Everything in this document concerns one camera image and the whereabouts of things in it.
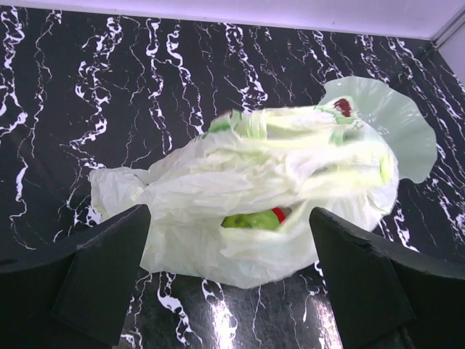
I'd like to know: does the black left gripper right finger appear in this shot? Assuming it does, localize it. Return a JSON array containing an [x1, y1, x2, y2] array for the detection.
[[310, 208, 464, 348]]

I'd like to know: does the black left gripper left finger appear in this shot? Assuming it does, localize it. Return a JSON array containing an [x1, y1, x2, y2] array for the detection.
[[1, 204, 151, 348]]

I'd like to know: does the light green plastic bag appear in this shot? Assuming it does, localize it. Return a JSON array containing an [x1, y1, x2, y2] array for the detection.
[[89, 97, 400, 289]]

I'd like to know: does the red fruit in bag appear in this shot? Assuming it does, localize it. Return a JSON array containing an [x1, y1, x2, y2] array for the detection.
[[272, 207, 292, 223]]

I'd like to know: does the green fruit in bag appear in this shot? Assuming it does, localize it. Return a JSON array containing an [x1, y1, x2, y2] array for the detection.
[[222, 210, 280, 230]]

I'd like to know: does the light green wavy bowl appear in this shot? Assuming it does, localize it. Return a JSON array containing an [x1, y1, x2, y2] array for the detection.
[[320, 76, 437, 183]]

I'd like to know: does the black marble pattern mat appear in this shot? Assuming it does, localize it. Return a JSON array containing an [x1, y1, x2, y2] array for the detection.
[[1, 1, 464, 348]]

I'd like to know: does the aluminium frame rail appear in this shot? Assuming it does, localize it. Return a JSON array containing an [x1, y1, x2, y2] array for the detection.
[[431, 1, 465, 48]]

